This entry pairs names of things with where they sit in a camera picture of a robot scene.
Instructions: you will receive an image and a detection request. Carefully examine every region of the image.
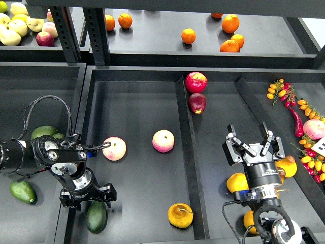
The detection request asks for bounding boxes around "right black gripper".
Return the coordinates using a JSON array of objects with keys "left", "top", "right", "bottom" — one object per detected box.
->
[{"left": 222, "top": 121, "right": 285, "bottom": 189}]

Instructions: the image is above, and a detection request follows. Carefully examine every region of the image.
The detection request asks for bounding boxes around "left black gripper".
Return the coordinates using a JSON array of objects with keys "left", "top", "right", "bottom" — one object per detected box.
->
[{"left": 59, "top": 169, "right": 117, "bottom": 211}]

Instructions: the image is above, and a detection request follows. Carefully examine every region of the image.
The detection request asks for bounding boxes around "dark green avocado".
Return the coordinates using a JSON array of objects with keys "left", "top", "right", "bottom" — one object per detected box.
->
[{"left": 86, "top": 201, "right": 107, "bottom": 234}]

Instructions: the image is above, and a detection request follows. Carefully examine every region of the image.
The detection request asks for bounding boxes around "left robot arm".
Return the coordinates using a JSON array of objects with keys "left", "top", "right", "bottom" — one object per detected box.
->
[{"left": 1, "top": 95, "right": 117, "bottom": 208}]

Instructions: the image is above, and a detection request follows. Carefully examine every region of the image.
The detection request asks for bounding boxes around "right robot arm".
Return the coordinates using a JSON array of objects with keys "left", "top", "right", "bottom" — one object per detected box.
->
[{"left": 222, "top": 123, "right": 318, "bottom": 243}]

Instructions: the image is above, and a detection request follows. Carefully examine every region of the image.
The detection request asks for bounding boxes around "yellow pear with brown spot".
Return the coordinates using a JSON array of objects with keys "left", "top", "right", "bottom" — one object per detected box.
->
[{"left": 275, "top": 156, "right": 298, "bottom": 178}]

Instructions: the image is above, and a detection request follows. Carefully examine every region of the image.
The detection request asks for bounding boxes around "yellow pear left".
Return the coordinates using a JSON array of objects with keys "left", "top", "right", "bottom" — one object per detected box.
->
[{"left": 226, "top": 173, "right": 249, "bottom": 193}]

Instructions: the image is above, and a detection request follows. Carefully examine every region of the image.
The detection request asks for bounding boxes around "green avocado lower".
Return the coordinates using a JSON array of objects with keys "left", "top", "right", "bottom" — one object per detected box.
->
[{"left": 9, "top": 181, "right": 37, "bottom": 204}]

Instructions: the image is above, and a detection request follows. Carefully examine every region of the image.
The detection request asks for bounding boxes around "green avocado right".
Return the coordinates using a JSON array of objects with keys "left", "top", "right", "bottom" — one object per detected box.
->
[{"left": 52, "top": 133, "right": 65, "bottom": 139}]

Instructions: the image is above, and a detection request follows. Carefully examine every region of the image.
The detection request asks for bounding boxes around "yellow pear front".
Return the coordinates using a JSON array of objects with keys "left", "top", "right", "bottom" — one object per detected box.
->
[{"left": 243, "top": 210, "right": 258, "bottom": 235}]

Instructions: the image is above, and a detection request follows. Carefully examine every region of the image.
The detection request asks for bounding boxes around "green avocado top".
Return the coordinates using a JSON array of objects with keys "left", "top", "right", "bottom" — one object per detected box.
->
[{"left": 31, "top": 126, "right": 58, "bottom": 140}]

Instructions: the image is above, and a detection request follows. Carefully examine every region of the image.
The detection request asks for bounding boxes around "yellow pear in middle tray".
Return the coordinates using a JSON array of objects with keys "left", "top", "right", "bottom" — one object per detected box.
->
[{"left": 168, "top": 203, "right": 193, "bottom": 229}]

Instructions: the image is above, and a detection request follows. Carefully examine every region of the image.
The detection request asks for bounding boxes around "red chili pepper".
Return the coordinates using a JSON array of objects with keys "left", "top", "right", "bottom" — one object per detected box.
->
[{"left": 289, "top": 108, "right": 304, "bottom": 138}]

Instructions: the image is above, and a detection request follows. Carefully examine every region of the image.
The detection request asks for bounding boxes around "black left tray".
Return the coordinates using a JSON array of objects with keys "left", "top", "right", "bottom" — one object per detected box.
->
[{"left": 1, "top": 63, "right": 85, "bottom": 243}]

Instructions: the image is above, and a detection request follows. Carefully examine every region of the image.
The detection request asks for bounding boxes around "pink apple left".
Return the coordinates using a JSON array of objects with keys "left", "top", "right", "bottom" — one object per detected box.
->
[{"left": 102, "top": 136, "right": 126, "bottom": 161}]

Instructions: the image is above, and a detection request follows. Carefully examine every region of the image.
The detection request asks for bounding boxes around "pink apple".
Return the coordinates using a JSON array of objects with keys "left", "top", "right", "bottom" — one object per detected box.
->
[
  {"left": 303, "top": 119, "right": 324, "bottom": 140},
  {"left": 102, "top": 136, "right": 126, "bottom": 161},
  {"left": 152, "top": 130, "right": 175, "bottom": 153}
]

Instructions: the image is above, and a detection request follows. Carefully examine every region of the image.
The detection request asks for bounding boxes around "pink apple far right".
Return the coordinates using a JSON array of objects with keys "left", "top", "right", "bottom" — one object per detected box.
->
[{"left": 303, "top": 119, "right": 324, "bottom": 140}]

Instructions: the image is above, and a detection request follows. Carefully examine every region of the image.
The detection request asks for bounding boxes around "cherry tomato bunch lower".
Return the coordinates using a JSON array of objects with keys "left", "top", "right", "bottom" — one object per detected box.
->
[{"left": 291, "top": 134, "right": 324, "bottom": 184}]

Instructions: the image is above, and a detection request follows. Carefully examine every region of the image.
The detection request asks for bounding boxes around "cherry tomato bunch upper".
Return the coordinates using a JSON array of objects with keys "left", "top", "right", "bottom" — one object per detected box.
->
[{"left": 267, "top": 79, "right": 296, "bottom": 108}]

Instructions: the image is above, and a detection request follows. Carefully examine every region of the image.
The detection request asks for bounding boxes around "white label card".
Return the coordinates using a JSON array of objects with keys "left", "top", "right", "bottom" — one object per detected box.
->
[{"left": 311, "top": 137, "right": 325, "bottom": 157}]

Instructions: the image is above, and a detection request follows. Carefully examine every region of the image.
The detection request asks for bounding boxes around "orange cherry tomato bunch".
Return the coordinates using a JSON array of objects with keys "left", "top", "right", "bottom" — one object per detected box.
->
[{"left": 297, "top": 99, "right": 324, "bottom": 123}]

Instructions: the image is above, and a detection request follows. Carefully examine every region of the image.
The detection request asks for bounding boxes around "dark red apple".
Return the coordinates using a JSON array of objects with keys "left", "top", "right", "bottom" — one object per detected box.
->
[{"left": 188, "top": 93, "right": 207, "bottom": 114}]

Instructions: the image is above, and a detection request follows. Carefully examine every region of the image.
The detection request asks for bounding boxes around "bright red apple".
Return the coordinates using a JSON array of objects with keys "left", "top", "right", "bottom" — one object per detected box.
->
[{"left": 185, "top": 72, "right": 208, "bottom": 94}]

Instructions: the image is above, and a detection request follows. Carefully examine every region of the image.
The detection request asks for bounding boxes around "black middle tray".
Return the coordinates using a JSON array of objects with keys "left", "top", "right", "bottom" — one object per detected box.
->
[{"left": 63, "top": 67, "right": 324, "bottom": 243}]

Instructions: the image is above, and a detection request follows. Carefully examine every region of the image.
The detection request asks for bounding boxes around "orange on shelf front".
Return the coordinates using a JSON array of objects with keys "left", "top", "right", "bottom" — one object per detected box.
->
[{"left": 219, "top": 40, "right": 240, "bottom": 52}]

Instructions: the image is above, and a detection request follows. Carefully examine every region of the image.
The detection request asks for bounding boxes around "orange on shelf behind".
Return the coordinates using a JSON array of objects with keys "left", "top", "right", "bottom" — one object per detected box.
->
[{"left": 231, "top": 34, "right": 245, "bottom": 49}]

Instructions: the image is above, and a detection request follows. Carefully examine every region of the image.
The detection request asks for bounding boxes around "large orange on shelf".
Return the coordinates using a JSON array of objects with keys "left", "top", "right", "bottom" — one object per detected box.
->
[{"left": 221, "top": 14, "right": 240, "bottom": 34}]

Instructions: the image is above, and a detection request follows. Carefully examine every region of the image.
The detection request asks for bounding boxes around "orange on shelf centre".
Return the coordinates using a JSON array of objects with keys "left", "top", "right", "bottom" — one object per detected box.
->
[{"left": 181, "top": 28, "right": 196, "bottom": 45}]

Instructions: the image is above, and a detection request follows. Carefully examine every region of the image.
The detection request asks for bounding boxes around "orange under top shelf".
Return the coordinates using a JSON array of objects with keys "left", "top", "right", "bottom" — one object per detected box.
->
[{"left": 211, "top": 13, "right": 223, "bottom": 19}]

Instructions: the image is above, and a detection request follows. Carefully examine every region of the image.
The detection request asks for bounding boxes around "black upper shelf tray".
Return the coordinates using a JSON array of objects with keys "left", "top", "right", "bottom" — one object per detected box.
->
[{"left": 81, "top": 10, "right": 324, "bottom": 69}]

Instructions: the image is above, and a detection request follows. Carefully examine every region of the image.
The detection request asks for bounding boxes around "red apple on shelf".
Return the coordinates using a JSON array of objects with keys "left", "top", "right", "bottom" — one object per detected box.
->
[{"left": 36, "top": 32, "right": 55, "bottom": 47}]

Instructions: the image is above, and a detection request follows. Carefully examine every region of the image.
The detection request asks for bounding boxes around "pink peach on shelf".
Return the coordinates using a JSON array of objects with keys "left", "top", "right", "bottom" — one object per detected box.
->
[{"left": 42, "top": 21, "right": 58, "bottom": 39}]

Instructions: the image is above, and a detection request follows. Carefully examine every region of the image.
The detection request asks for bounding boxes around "orange on shelf left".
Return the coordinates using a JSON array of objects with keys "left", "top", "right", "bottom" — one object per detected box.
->
[{"left": 105, "top": 15, "right": 116, "bottom": 31}]

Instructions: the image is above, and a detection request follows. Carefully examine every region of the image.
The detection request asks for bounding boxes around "pale yellow apple front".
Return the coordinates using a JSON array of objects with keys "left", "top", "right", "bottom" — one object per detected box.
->
[{"left": 1, "top": 29, "right": 21, "bottom": 46}]

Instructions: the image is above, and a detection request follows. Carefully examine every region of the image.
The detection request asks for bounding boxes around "pale yellow apple right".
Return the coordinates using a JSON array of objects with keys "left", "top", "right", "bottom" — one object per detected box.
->
[{"left": 26, "top": 16, "right": 45, "bottom": 33}]

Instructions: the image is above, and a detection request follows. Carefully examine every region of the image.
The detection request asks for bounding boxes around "black shelf post right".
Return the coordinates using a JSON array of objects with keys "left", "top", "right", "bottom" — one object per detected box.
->
[{"left": 83, "top": 7, "right": 111, "bottom": 66}]

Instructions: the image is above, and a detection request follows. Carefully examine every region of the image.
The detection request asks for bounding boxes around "black shelf post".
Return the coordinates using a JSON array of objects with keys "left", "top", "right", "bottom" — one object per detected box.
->
[
  {"left": 49, "top": 6, "right": 82, "bottom": 63},
  {"left": 83, "top": 7, "right": 111, "bottom": 66}
]

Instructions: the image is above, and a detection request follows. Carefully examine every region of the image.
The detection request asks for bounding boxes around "black shelf post left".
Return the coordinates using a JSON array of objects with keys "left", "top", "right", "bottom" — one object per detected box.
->
[{"left": 49, "top": 6, "right": 82, "bottom": 63}]

